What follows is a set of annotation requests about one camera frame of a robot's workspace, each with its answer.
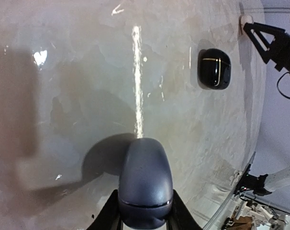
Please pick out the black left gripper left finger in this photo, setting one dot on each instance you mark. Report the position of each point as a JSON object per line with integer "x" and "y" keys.
{"x": 109, "y": 216}

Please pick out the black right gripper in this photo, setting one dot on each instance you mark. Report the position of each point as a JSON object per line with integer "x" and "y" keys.
{"x": 272, "y": 43}

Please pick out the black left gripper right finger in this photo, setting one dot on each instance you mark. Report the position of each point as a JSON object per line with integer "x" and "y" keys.
{"x": 180, "y": 218}

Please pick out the white earbud charging case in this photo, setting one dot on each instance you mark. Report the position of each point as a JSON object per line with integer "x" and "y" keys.
{"x": 245, "y": 18}

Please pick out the blue-grey earbud charging case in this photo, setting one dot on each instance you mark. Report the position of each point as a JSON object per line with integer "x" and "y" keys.
{"x": 145, "y": 192}

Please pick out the black gold earbud charging case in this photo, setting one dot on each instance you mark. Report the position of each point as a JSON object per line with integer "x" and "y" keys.
{"x": 214, "y": 69}

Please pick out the white earbud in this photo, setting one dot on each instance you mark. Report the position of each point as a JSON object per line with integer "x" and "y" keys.
{"x": 117, "y": 10}

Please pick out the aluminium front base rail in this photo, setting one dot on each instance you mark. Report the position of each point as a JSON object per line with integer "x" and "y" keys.
{"x": 220, "y": 210}

